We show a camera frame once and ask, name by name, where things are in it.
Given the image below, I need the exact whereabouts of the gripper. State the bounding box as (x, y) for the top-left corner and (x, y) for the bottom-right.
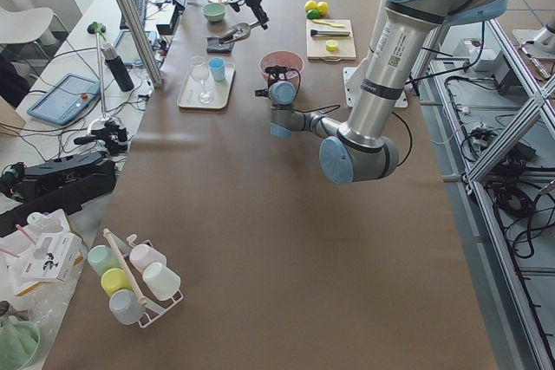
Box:
(238, 0), (269, 29)
(254, 65), (291, 98)

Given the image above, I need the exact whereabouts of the metal ice scoop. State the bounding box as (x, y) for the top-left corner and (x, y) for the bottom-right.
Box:
(218, 23), (259, 44)

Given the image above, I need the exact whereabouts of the light blue plastic cup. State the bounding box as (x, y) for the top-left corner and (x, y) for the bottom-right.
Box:
(208, 57), (225, 82)

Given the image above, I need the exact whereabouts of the pink plastic cup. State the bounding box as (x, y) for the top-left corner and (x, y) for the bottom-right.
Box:
(129, 243), (167, 273)

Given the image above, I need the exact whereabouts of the white plastic cup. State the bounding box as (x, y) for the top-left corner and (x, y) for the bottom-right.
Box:
(142, 262), (181, 301)

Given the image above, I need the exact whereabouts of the green plastic cup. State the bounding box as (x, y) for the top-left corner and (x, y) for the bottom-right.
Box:
(87, 245), (120, 277)

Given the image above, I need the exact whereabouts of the yellow plastic cup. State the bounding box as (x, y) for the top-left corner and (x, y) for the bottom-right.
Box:
(101, 268), (132, 297)

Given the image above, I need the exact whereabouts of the grey plastic cup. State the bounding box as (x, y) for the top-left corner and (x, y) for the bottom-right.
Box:
(108, 289), (146, 325)

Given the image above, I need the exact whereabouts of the pink bowl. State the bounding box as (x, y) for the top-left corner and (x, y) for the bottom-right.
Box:
(259, 50), (304, 84)

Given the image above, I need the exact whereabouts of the mint green bowl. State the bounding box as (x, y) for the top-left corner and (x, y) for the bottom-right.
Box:
(201, 3), (226, 23)

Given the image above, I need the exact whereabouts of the steel muddler black tip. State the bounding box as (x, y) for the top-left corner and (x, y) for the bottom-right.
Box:
(310, 29), (350, 37)

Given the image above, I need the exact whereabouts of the grey folded cloth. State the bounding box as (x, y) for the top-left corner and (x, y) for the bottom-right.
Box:
(206, 36), (235, 55)

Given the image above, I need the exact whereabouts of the wooden cutting board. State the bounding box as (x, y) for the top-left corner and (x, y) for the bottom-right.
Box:
(306, 19), (356, 61)

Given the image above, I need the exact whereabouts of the yellow plastic knife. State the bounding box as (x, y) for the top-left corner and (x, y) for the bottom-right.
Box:
(312, 19), (345, 28)

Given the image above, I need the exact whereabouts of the wine glass on tray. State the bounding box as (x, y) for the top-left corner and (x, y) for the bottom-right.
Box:
(190, 56), (214, 105)

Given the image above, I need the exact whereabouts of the cream serving tray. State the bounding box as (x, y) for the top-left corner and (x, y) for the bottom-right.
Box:
(176, 61), (237, 110)

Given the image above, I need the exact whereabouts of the black keyboard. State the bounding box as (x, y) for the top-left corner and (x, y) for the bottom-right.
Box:
(132, 0), (148, 26)

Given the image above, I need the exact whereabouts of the blue teach pendant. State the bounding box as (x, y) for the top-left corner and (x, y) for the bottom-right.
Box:
(114, 29), (142, 67)
(27, 74), (100, 126)

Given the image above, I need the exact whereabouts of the black water bottle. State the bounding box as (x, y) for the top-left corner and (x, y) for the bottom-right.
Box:
(101, 43), (134, 92)

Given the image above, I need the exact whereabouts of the white chair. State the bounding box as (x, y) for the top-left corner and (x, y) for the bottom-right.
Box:
(1, 7), (56, 59)

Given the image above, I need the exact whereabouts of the black bag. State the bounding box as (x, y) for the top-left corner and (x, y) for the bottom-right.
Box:
(1, 152), (116, 237)

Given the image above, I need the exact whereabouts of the aluminium frame post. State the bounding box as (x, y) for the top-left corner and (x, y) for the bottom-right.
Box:
(116, 0), (163, 88)

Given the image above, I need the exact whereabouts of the white wire cup rack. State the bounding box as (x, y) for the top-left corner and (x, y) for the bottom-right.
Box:
(102, 228), (186, 329)

